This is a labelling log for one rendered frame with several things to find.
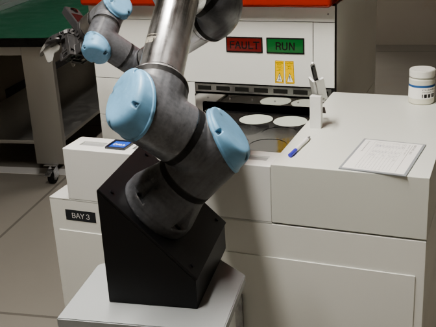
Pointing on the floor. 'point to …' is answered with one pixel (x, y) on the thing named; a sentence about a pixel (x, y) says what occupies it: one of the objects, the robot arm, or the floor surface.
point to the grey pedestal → (222, 285)
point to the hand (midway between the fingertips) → (52, 53)
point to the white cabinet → (289, 271)
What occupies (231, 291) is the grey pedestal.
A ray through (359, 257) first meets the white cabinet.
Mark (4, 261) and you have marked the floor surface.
